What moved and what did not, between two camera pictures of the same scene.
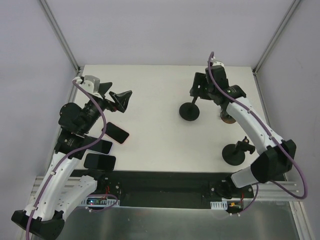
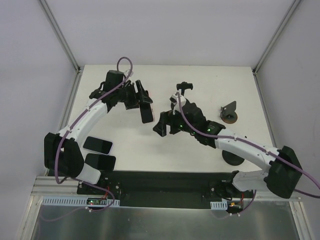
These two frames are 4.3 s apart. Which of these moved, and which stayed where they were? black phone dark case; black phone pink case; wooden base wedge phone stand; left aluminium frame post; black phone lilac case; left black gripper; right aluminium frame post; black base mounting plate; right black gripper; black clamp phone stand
Moved: black clamp phone stand; left black gripper; black phone pink case; right black gripper
Stayed: black base mounting plate; black phone lilac case; left aluminium frame post; wooden base wedge phone stand; right aluminium frame post; black phone dark case
